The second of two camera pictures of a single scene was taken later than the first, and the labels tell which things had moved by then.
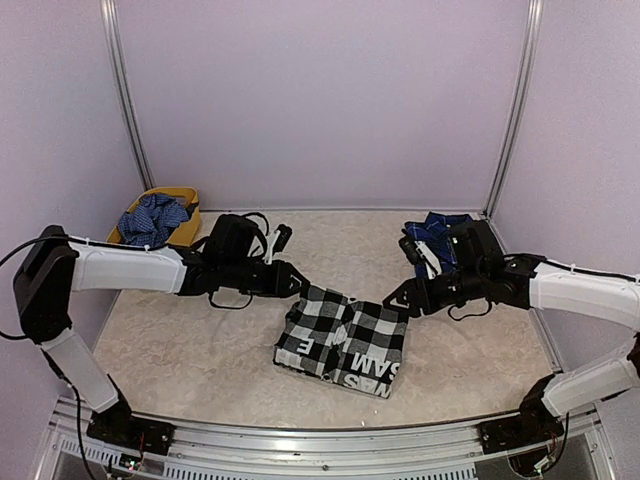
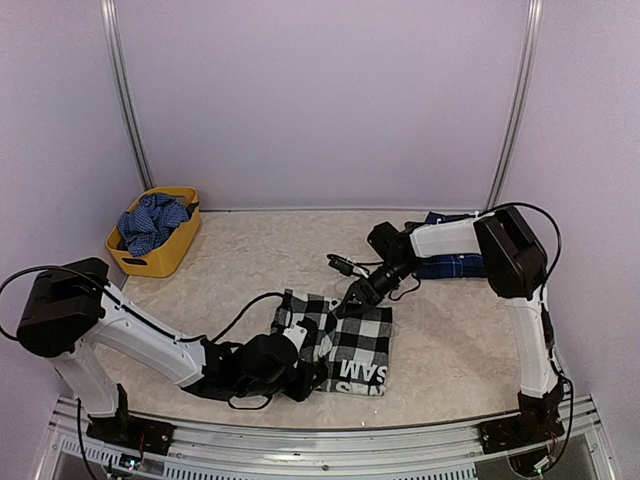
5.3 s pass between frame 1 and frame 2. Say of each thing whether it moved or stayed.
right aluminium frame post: stayed
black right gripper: moved
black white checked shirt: moved
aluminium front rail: stayed
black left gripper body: moved
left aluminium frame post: stayed
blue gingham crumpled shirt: stayed
